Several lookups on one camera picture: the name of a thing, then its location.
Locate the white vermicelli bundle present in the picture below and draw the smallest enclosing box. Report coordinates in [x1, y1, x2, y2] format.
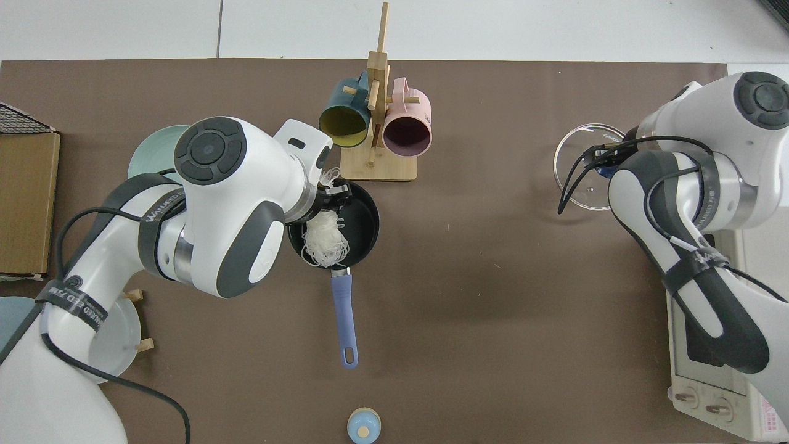
[300, 166, 351, 268]

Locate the glass lid blue knob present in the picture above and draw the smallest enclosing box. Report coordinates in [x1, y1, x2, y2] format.
[553, 123, 631, 212]

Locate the green plate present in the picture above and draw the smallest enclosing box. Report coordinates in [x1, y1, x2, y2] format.
[128, 125, 193, 186]

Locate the wooden plate rack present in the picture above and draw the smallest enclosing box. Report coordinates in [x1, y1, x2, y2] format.
[122, 289, 155, 353]

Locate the white plate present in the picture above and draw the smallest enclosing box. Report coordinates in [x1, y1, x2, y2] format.
[85, 289, 142, 384]

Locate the light blue plate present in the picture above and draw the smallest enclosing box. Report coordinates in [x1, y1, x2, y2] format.
[0, 296, 38, 355]

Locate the wooden cup stand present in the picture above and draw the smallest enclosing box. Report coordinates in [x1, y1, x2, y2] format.
[340, 2, 420, 182]

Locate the dark teal cup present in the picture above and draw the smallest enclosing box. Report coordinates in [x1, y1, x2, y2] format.
[319, 70, 372, 149]

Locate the pink cup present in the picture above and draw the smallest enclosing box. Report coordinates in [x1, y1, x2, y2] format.
[382, 77, 433, 157]

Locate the brown table cloth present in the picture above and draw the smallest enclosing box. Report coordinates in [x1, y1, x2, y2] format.
[0, 59, 741, 444]

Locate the black angular object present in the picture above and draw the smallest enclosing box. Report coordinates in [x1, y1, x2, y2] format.
[760, 0, 789, 33]

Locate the small blue round thing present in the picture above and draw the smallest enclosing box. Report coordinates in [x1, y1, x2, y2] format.
[347, 408, 382, 444]

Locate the pale toaster oven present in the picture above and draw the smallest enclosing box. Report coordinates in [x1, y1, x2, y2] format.
[666, 231, 789, 442]

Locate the black pot blue handle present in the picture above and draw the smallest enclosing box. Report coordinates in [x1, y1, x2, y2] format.
[287, 179, 381, 369]

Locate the wire basket wooden floor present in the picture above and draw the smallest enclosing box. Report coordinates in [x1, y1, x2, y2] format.
[0, 102, 61, 281]

